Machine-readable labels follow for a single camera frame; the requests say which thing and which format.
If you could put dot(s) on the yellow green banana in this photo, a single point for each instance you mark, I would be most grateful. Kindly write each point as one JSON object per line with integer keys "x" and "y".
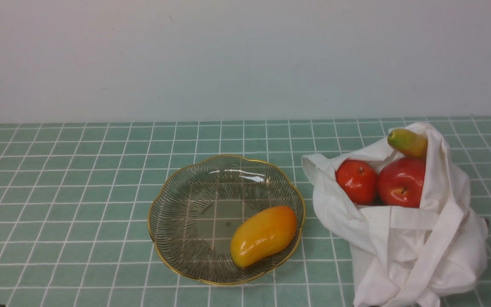
{"x": 409, "y": 143}

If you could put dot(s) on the small red apple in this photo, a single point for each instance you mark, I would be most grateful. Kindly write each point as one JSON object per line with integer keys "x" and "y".
{"x": 358, "y": 180}

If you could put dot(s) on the yellow orange mango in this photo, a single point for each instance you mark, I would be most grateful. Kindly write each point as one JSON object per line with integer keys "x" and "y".
{"x": 264, "y": 234}

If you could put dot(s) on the large red apple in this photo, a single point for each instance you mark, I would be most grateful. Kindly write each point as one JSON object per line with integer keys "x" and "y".
{"x": 400, "y": 183}

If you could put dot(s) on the white cloth tote bag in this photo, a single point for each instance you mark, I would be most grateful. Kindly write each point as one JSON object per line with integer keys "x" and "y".
{"x": 403, "y": 256}

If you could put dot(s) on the clear gold-rimmed glass bowl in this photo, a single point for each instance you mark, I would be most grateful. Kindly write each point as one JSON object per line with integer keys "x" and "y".
{"x": 193, "y": 219}

